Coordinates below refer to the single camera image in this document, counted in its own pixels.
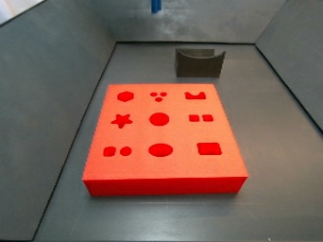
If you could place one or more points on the dark grey curved block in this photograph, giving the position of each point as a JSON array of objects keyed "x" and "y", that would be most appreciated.
[{"x": 197, "y": 63}]

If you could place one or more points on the red shape-sorting board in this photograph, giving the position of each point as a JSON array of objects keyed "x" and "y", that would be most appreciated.
[{"x": 163, "y": 142}]

